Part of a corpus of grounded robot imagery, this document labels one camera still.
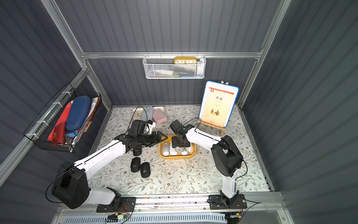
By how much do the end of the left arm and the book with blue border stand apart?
351mm

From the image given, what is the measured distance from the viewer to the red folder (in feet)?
2.15

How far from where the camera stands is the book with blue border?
86cm
